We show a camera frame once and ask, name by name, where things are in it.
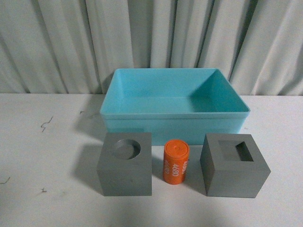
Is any gray cube with rectangular hole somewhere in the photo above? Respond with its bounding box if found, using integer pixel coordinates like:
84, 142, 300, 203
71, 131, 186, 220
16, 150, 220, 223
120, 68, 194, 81
200, 133, 271, 198

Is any white pleated curtain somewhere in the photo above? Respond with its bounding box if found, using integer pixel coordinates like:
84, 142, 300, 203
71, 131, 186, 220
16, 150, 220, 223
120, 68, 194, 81
0, 0, 303, 96

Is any light blue plastic box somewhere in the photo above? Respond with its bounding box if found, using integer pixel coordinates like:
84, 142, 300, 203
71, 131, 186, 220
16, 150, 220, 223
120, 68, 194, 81
100, 68, 250, 145

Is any gray cube with round hole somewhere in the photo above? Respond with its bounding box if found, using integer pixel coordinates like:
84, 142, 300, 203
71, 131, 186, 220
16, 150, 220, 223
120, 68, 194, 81
97, 132, 152, 196

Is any orange cylinder 4680 part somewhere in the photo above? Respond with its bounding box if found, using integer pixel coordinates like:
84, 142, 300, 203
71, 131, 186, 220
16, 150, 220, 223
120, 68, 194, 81
163, 140, 190, 185

